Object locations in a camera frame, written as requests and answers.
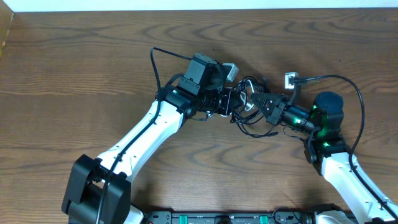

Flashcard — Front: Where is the thin black cable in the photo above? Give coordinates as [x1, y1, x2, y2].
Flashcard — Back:
[239, 123, 280, 139]

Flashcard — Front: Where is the black usb cable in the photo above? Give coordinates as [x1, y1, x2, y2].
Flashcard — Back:
[229, 76, 271, 127]

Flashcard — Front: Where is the white usb cable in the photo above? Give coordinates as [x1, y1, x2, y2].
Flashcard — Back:
[219, 79, 256, 118]

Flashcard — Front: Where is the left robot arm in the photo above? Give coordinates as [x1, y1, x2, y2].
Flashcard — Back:
[61, 54, 239, 223]

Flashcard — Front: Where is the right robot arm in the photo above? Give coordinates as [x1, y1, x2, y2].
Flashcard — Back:
[251, 91, 397, 223]

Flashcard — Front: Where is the wooden side panel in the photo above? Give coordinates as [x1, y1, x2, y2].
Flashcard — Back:
[0, 0, 14, 55]

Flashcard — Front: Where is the left camera cable black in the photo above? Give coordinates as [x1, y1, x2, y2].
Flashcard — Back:
[95, 47, 192, 223]

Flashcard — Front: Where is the camera cable black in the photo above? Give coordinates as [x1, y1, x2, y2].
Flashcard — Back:
[95, 47, 192, 223]
[290, 74, 398, 215]

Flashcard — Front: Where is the right camera cable black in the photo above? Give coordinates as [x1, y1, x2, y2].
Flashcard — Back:
[290, 74, 398, 215]

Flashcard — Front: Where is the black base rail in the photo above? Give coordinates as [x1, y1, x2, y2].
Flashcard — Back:
[142, 210, 358, 224]

